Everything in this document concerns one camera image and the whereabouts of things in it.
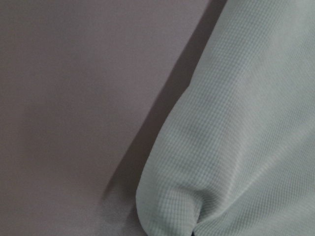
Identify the olive green long-sleeve shirt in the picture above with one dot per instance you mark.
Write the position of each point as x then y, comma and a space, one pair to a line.
236, 154

